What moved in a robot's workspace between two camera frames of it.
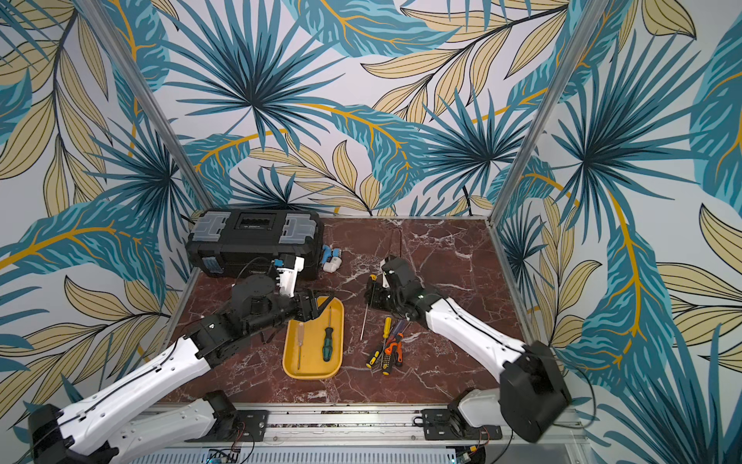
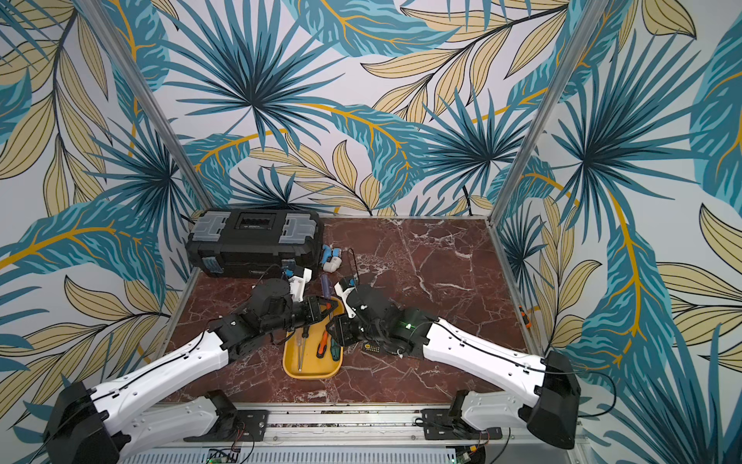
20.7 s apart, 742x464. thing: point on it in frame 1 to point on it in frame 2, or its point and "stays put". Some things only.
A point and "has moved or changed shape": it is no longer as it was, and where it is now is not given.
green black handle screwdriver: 328,348 has moved or changed shape
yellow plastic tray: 313,349 stays put
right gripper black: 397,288 to 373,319
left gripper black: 314,311 stays put
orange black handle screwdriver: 388,350 to 321,349
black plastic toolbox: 242,243 stays put
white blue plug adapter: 331,258 stays put
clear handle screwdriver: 300,327 stays put
